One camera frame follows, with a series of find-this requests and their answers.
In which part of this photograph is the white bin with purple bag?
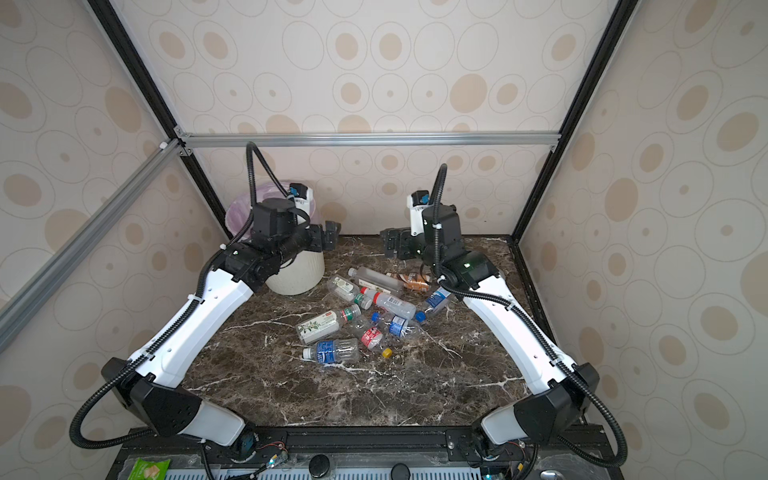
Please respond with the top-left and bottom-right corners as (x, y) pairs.
(225, 183), (325, 296)

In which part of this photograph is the blue label water bottle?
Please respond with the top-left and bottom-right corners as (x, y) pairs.
(414, 287), (453, 324)

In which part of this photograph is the frosted clear long bottle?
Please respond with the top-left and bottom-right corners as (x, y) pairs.
(348, 267), (405, 296)

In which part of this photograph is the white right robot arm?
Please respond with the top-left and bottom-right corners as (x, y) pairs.
(381, 164), (628, 469)

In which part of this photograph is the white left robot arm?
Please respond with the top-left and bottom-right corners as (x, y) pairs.
(69, 142), (341, 462)

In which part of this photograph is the brown coffee bottle lying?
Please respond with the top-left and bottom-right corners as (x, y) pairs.
(393, 273), (431, 293)

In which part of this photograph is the white bottle red cap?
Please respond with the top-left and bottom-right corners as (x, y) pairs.
(361, 287), (416, 320)

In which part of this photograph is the small bottle blue cap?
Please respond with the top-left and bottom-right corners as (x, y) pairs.
(371, 312), (421, 341)

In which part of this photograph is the white bottle green leaf label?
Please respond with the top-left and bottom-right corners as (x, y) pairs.
(296, 305), (362, 345)

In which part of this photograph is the crushed bottle red label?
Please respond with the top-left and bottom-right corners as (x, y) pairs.
(348, 317), (384, 351)

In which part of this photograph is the clear bottle blue label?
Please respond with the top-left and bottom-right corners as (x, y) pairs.
(301, 338), (361, 364)

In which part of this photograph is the green snack packet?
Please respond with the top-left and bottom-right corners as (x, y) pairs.
(128, 458), (171, 480)

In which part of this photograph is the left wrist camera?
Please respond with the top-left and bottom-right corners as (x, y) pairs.
(288, 182), (315, 216)

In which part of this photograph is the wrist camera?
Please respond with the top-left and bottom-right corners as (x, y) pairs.
(288, 182), (315, 216)
(406, 190), (430, 237)

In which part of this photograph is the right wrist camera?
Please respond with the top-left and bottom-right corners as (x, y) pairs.
(406, 190), (430, 237)

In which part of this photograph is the clear bottle green ring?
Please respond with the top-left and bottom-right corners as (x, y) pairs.
(326, 274), (373, 310)

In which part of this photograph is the horizontal aluminium frame bar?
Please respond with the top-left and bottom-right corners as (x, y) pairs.
(181, 131), (560, 148)

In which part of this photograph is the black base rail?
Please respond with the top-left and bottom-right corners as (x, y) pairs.
(107, 426), (622, 479)

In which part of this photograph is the left aluminium frame bar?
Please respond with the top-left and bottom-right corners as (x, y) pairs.
(1, 139), (181, 350)

